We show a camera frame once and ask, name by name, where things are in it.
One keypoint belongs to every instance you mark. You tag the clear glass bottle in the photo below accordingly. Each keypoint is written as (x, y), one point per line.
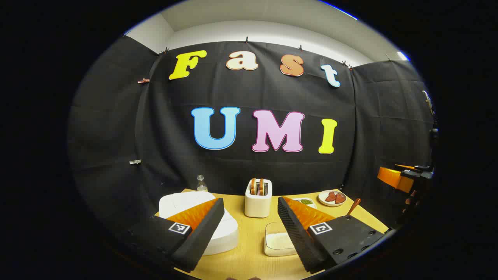
(202, 186)

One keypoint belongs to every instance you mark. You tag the white toaster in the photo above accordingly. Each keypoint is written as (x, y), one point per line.
(257, 206)

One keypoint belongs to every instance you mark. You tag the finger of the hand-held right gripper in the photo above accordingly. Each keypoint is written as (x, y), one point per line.
(393, 178)

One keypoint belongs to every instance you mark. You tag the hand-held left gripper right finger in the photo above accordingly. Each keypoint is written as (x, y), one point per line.
(295, 237)

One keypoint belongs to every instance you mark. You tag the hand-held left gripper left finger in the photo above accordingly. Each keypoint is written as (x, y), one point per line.
(202, 237)

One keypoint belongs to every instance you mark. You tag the white divided bean dish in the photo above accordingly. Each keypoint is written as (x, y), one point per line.
(307, 201)

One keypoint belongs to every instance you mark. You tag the white rice cooker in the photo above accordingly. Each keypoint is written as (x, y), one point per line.
(183, 202)

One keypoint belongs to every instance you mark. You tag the white cloth clip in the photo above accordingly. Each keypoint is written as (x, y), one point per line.
(135, 161)

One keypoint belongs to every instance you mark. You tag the toasted bread slice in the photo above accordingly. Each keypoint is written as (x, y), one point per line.
(261, 187)
(253, 186)

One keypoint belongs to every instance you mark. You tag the clear box of rice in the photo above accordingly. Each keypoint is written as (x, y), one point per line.
(278, 241)

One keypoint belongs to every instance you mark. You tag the red meat slice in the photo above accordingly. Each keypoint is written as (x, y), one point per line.
(330, 196)
(340, 198)

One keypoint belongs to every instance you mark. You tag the black backdrop cloth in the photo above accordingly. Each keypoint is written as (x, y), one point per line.
(175, 155)

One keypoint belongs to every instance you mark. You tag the small white round plate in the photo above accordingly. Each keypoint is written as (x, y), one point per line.
(323, 200)

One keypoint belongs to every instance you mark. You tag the wooden spoon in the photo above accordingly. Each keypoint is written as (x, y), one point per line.
(354, 207)

